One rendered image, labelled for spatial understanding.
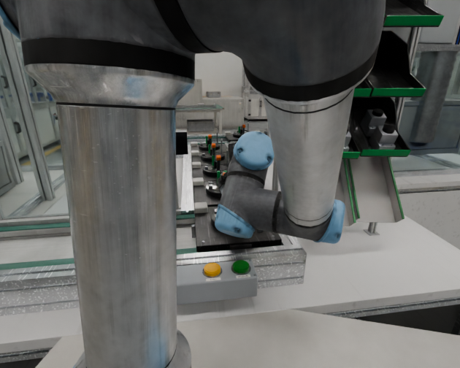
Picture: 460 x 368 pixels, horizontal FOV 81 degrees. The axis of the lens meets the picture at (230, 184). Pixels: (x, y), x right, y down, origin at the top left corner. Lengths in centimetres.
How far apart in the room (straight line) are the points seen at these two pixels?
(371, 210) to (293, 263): 31
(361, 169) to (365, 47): 81
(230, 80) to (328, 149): 1111
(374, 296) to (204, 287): 45
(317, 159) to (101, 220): 19
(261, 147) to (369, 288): 54
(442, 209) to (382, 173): 103
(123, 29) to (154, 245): 15
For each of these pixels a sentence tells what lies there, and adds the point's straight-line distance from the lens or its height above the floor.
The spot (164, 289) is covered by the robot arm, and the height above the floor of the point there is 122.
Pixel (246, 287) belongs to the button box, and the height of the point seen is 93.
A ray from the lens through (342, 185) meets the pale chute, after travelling 91.
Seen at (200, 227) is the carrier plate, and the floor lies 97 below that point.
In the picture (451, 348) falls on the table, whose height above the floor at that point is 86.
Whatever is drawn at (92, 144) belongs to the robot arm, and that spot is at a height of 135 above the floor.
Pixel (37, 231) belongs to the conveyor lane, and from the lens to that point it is 108.
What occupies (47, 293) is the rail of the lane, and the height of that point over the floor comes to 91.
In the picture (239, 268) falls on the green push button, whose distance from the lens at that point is 68.
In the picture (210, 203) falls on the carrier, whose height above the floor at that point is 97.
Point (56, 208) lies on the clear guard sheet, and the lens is 108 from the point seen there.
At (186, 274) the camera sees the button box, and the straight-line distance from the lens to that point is 68.
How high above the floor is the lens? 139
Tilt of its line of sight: 21 degrees down
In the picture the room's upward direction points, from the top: straight up
